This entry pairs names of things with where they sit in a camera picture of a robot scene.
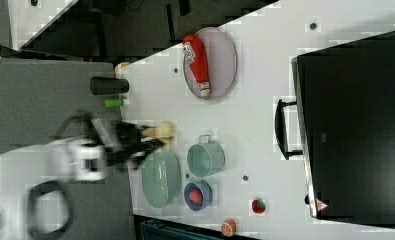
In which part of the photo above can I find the grey round plate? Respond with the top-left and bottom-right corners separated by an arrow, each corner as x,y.
183,27 -> 237,100

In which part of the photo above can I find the red ketchup bottle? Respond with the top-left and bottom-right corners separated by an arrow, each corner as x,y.
182,35 -> 211,97

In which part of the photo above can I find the dark grey cup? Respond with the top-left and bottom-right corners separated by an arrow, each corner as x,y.
90,76 -> 129,95

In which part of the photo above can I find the red toy strawberry on table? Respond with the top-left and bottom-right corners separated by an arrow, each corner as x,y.
251,199 -> 265,214

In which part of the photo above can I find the yellow plush peeled banana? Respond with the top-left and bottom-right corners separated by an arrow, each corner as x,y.
142,121 -> 176,148

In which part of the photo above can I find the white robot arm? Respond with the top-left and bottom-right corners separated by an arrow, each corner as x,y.
0,113 -> 163,240

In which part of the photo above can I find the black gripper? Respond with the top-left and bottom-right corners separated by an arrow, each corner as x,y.
84,114 -> 164,170

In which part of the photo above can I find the blue small bowl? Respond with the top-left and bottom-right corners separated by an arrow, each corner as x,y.
184,180 -> 213,211

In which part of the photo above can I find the red toy strawberry in bowl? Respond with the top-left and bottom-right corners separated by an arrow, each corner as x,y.
189,189 -> 203,205

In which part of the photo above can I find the green oval colander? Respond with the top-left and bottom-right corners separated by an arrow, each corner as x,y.
141,151 -> 181,208

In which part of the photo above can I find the green metal cup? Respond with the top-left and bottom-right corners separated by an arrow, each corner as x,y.
187,134 -> 225,178

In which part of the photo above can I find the black silver toaster oven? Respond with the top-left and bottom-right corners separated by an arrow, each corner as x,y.
275,30 -> 395,229

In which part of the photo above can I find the green toy pepper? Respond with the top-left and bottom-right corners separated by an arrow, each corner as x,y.
104,99 -> 124,108

